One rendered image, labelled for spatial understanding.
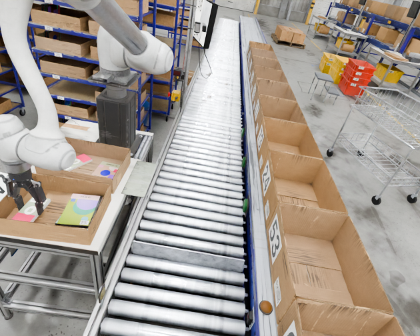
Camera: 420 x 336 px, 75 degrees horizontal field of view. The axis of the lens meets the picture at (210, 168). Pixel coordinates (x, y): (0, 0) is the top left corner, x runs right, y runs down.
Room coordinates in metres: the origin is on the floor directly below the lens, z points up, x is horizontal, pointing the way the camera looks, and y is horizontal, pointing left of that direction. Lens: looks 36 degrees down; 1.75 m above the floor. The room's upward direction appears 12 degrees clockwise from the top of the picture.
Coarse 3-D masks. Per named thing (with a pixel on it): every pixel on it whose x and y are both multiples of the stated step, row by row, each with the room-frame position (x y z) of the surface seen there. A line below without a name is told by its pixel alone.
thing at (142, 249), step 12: (144, 252) 0.70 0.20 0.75; (156, 252) 0.70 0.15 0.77; (168, 252) 0.70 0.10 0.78; (180, 252) 0.71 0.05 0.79; (192, 252) 0.71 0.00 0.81; (192, 264) 0.71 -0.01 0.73; (204, 264) 0.71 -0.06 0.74; (216, 264) 0.71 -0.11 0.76; (228, 264) 0.71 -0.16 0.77; (240, 264) 0.72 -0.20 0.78
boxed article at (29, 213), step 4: (32, 200) 0.81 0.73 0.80; (48, 200) 0.82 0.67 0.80; (28, 204) 0.78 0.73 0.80; (32, 204) 0.79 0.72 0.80; (44, 204) 0.80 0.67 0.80; (48, 204) 0.82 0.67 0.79; (24, 208) 0.76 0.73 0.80; (28, 208) 0.76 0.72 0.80; (32, 208) 0.76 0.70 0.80; (44, 208) 0.79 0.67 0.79; (20, 212) 0.73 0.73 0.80; (24, 212) 0.74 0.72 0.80; (28, 212) 0.74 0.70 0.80; (32, 212) 0.74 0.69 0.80; (36, 212) 0.75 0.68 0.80; (16, 216) 0.71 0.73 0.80; (20, 216) 0.71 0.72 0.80; (24, 216) 0.72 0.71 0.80; (28, 216) 0.72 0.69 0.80; (32, 216) 0.72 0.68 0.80; (36, 216) 0.73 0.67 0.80; (20, 220) 0.69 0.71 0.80; (24, 220) 0.70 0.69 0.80; (28, 220) 0.70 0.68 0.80; (32, 220) 0.71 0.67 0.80
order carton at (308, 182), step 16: (272, 160) 1.23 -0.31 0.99; (288, 160) 1.24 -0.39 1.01; (304, 160) 1.24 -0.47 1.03; (320, 160) 1.24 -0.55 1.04; (272, 176) 1.02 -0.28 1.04; (288, 176) 1.24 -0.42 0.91; (304, 176) 1.24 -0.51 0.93; (320, 176) 1.20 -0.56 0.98; (272, 192) 0.94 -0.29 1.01; (288, 192) 1.12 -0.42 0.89; (304, 192) 1.15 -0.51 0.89; (320, 192) 1.12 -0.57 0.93; (336, 192) 1.00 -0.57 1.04; (272, 208) 0.87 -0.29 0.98; (320, 208) 1.05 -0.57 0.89; (336, 208) 0.94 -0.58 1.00
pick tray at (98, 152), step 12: (72, 144) 1.26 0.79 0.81; (84, 144) 1.26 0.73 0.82; (96, 144) 1.27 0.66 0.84; (96, 156) 1.26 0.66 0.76; (108, 156) 1.27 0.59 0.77; (120, 156) 1.27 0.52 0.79; (36, 168) 0.98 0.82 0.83; (84, 168) 1.13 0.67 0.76; (96, 168) 1.15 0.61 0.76; (120, 168) 1.10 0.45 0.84; (96, 180) 0.99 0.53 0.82; (108, 180) 1.00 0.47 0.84; (120, 180) 1.10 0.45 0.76
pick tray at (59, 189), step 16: (32, 176) 0.92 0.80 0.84; (48, 176) 0.93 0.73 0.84; (48, 192) 0.91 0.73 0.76; (64, 192) 0.93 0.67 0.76; (80, 192) 0.94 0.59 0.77; (96, 192) 0.95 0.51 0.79; (0, 208) 0.71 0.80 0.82; (16, 208) 0.78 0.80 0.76; (48, 208) 0.82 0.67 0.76; (64, 208) 0.84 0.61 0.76; (0, 224) 0.65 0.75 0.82; (16, 224) 0.65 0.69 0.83; (32, 224) 0.66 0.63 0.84; (48, 224) 0.67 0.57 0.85; (96, 224) 0.76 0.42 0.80; (48, 240) 0.66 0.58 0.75; (64, 240) 0.67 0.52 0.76; (80, 240) 0.68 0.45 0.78
